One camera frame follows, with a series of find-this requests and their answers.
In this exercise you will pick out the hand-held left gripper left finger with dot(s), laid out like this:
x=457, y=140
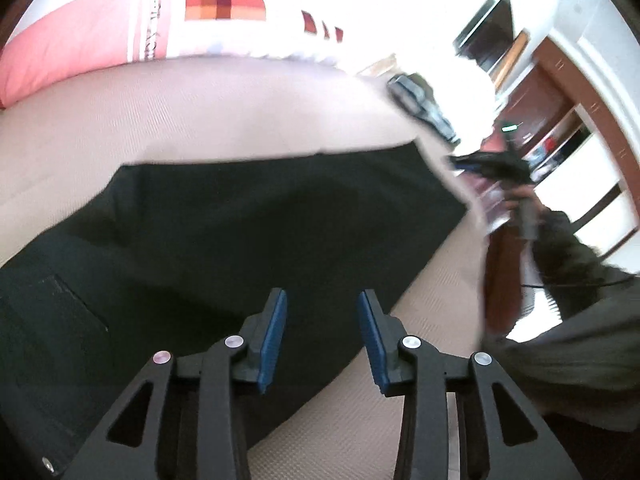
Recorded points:
x=272, y=342

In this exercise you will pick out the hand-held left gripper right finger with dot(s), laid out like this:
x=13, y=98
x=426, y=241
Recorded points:
x=371, y=342

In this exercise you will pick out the black pants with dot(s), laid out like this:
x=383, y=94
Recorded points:
x=200, y=220

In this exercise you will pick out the brown wooden cabinet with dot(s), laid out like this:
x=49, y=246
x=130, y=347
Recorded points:
x=555, y=95

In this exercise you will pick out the dark striped cloth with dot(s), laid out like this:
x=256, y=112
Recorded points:
x=420, y=105

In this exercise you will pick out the black television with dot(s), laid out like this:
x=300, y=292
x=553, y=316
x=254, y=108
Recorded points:
x=487, y=27

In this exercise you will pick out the tan patterned cloth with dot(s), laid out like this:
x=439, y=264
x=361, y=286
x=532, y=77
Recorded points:
x=382, y=66

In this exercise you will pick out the person's grey clothing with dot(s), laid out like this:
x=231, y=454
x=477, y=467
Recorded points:
x=575, y=360

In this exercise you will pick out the beige bed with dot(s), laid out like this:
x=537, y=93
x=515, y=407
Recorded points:
x=200, y=110

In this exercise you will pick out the pink checked bolster pillow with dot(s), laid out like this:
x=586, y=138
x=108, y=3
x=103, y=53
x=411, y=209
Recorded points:
x=75, y=40

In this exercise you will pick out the brown wooden bed frame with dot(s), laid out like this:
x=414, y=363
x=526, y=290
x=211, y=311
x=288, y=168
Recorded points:
x=505, y=280

